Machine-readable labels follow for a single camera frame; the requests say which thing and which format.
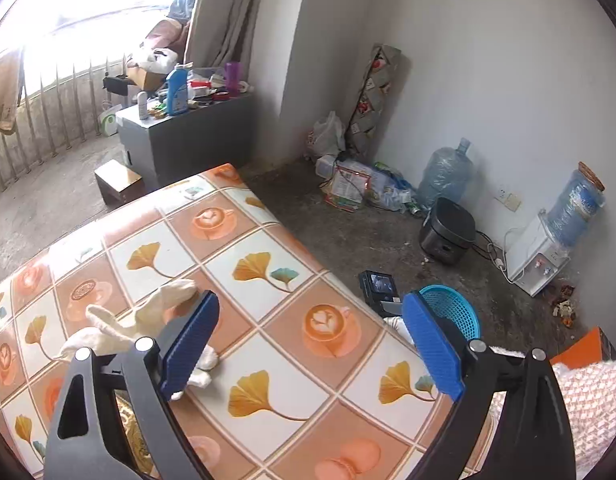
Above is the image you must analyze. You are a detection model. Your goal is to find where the white water dispenser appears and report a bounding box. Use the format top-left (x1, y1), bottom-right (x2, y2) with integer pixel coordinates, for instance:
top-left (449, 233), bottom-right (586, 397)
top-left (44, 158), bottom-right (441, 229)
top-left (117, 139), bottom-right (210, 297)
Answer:
top-left (505, 212), bottom-right (571, 297)

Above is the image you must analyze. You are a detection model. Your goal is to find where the purple cup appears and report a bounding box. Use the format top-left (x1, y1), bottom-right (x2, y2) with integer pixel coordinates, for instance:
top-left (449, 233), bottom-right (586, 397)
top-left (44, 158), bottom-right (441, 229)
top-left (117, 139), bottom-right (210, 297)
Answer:
top-left (225, 61), bottom-right (242, 97)

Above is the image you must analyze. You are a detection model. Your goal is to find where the hanging beige cloth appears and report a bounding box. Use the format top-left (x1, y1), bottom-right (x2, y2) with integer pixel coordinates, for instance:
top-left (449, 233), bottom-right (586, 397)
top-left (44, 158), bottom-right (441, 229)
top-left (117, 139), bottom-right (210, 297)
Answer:
top-left (0, 50), bottom-right (26, 136)

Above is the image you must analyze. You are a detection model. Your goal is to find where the metal window railing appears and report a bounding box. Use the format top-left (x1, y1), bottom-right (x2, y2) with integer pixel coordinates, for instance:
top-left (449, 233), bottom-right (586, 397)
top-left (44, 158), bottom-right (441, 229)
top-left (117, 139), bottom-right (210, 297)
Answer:
top-left (0, 55), bottom-right (138, 201)

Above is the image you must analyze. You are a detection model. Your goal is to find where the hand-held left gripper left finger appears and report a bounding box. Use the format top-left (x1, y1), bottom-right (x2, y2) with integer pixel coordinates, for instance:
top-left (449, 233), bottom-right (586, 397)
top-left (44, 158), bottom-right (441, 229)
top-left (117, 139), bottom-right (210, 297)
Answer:
top-left (44, 290), bottom-right (221, 480)

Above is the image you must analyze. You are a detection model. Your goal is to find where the gold patterned object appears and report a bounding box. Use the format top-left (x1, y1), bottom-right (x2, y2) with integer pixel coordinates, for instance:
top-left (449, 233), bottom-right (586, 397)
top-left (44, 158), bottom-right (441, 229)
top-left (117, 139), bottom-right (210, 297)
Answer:
top-left (112, 392), bottom-right (155, 478)

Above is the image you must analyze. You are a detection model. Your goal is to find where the red printed packet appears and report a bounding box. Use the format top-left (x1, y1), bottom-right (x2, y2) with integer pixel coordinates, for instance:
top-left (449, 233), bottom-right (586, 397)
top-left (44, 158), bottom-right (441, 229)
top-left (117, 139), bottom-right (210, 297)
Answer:
top-left (324, 162), bottom-right (373, 211)

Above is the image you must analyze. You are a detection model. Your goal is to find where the orange mat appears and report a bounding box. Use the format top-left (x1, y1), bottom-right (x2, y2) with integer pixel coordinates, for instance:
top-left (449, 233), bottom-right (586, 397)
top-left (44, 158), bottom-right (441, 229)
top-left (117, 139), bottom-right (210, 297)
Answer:
top-left (550, 326), bottom-right (616, 368)

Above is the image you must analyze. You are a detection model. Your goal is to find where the black power cable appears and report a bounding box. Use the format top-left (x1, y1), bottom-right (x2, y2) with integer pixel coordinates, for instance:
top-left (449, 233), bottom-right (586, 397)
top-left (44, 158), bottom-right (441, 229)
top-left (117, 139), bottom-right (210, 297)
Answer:
top-left (472, 231), bottom-right (505, 262)

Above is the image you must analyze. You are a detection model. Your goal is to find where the white cable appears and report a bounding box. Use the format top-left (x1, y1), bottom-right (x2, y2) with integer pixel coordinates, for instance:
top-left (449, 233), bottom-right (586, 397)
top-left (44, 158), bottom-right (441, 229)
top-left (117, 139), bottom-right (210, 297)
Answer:
top-left (488, 227), bottom-right (526, 286)

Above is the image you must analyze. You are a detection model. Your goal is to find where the blue detergent bottle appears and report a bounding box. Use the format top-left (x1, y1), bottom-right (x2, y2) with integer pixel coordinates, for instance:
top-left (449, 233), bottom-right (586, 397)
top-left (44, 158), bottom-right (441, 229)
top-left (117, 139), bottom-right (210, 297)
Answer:
top-left (167, 64), bottom-right (191, 116)

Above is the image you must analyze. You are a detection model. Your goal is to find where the beige curtain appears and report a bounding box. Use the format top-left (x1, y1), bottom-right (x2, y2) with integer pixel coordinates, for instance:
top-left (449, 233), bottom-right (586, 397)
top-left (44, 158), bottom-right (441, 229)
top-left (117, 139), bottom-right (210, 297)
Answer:
top-left (185, 0), bottom-right (273, 68)

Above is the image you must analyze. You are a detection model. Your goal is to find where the printed tablecloth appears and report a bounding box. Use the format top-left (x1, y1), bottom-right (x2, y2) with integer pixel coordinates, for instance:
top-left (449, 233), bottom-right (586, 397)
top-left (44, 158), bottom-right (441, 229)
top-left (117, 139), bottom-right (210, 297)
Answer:
top-left (0, 162), bottom-right (489, 480)

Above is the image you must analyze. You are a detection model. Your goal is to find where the white green small appliance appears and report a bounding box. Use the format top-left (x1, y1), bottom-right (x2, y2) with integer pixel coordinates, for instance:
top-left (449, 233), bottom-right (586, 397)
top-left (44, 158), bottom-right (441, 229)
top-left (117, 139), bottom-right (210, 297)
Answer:
top-left (98, 102), bottom-right (123, 137)

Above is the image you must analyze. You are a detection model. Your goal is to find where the brown box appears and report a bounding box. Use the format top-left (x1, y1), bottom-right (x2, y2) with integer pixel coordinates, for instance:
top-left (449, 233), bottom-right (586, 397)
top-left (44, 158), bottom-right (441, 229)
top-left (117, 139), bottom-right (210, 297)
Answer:
top-left (128, 62), bottom-right (169, 88)

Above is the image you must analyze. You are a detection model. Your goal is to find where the blue water bottle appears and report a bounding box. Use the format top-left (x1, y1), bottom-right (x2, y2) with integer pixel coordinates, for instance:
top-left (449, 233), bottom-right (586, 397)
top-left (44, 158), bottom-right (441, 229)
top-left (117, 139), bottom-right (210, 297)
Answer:
top-left (545, 161), bottom-right (606, 248)

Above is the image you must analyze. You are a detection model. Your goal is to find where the blue plastic basket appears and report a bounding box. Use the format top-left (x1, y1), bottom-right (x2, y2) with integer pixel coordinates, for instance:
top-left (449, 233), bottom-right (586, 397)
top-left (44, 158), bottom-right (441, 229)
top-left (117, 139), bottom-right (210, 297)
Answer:
top-left (419, 285), bottom-right (481, 343)

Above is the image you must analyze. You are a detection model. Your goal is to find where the black rice cooker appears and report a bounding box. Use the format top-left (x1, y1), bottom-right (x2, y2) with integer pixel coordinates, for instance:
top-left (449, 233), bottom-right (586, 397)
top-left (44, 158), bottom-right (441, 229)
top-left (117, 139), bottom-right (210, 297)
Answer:
top-left (420, 197), bottom-right (477, 267)

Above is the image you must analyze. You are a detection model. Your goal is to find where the white plastic bag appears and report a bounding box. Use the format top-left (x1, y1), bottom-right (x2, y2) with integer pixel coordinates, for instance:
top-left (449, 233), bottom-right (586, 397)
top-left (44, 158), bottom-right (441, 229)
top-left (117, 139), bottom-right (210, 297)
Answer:
top-left (307, 111), bottom-right (346, 161)

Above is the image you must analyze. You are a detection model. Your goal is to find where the empty clear water jug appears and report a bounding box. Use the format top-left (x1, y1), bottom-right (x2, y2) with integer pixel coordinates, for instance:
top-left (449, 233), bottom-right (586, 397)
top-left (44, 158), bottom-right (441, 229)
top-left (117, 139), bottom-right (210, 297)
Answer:
top-left (417, 138), bottom-right (476, 209)

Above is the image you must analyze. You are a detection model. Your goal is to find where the grey cabinet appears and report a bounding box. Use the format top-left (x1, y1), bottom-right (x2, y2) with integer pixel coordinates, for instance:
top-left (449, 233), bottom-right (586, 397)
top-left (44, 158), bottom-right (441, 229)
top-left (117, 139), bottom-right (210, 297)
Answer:
top-left (116, 92), bottom-right (256, 193)

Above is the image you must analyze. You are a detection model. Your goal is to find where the pile of small wrappers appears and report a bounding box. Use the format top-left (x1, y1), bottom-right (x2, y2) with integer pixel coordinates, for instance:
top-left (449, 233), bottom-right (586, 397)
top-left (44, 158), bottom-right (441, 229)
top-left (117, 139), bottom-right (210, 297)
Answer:
top-left (550, 285), bottom-right (580, 328)

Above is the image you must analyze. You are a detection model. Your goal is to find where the clear plastic container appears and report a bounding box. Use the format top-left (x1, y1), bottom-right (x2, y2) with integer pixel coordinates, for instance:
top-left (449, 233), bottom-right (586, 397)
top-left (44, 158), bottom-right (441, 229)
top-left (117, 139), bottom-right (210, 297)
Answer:
top-left (188, 66), bottom-right (229, 91)

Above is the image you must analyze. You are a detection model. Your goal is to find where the white cloth glove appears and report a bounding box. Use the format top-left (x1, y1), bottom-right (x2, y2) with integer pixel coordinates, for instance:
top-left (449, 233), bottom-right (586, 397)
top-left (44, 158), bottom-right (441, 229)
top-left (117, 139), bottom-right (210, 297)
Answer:
top-left (58, 279), bottom-right (219, 402)

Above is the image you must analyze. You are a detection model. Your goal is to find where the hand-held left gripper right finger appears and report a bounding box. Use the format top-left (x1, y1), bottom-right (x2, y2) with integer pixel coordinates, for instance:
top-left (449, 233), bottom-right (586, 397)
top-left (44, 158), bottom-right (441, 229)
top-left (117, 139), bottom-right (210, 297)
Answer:
top-left (402, 291), bottom-right (579, 480)

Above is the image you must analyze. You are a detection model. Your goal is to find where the printed rolled sheet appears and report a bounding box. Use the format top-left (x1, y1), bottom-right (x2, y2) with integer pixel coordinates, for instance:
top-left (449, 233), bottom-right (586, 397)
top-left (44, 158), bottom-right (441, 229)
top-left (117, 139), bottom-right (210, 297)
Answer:
top-left (345, 44), bottom-right (403, 156)

